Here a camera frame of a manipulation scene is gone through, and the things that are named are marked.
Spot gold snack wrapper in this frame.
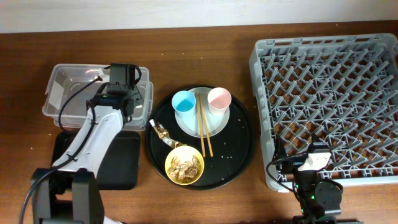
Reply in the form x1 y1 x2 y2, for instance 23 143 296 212
149 119 185 149

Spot blue cup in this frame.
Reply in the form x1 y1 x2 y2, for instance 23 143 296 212
172 90 197 119

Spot pink cup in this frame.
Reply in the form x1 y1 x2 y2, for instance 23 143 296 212
207 87 232 115

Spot yellow bowl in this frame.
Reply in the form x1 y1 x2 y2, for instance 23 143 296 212
165 146 205 185

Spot food scraps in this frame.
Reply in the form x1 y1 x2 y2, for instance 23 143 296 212
167 156 201 184

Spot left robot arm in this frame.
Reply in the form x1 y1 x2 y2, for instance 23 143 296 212
19 63 144 223

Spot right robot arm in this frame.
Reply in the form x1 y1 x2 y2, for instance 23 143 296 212
271 134 343 224

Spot grey dishwasher rack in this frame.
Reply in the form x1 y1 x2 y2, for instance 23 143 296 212
249 34 397 192

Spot clear plastic bin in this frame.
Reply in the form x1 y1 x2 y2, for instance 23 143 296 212
42 63 154 131

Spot black rectangular tray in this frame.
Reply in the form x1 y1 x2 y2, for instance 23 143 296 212
58 131 141 190

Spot white plate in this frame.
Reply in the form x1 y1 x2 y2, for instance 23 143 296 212
175 87 229 138

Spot left wooden chopstick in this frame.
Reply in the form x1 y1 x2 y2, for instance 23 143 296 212
195 93 206 157

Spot wooden chopstick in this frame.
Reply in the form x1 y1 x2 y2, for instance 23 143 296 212
198 94 214 157
195 93 206 157

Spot right wooden chopstick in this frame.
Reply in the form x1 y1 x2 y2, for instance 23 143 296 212
198 94 214 157

